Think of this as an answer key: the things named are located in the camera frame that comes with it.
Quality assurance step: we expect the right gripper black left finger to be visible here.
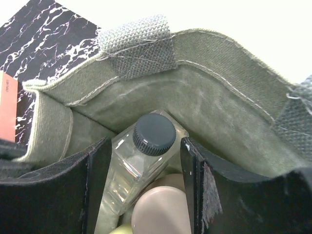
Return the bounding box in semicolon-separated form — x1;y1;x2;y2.
0;137;112;234

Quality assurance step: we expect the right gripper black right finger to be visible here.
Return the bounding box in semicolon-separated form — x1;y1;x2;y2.
180;137;312;234

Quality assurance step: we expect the beige brown lotion bottle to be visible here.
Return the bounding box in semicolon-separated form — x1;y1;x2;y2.
131;174;192;234

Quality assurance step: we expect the yellow green lotion bottle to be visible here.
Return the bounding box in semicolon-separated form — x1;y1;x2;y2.
110;215;133;234

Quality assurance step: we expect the clear square bottle grey cap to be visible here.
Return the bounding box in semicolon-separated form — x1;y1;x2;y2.
95;110;189;234

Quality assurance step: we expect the olive green canvas bag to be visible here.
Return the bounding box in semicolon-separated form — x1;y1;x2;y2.
18;15;312;177

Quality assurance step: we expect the orange plastic basket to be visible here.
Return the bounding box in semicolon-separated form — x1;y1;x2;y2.
0;71;18;142

